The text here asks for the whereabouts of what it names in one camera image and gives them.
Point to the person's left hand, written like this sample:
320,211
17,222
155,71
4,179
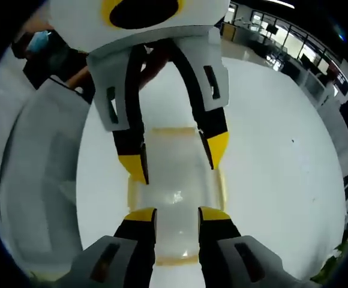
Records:
157,63

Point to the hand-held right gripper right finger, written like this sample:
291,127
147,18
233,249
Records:
228,258

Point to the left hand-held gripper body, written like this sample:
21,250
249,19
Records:
81,24

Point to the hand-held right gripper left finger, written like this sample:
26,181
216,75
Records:
126,255

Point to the clear container with yellow buckles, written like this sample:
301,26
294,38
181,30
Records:
174,186

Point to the white office desk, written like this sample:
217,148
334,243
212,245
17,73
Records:
315,85

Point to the person's blue face mask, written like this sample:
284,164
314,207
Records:
40,40

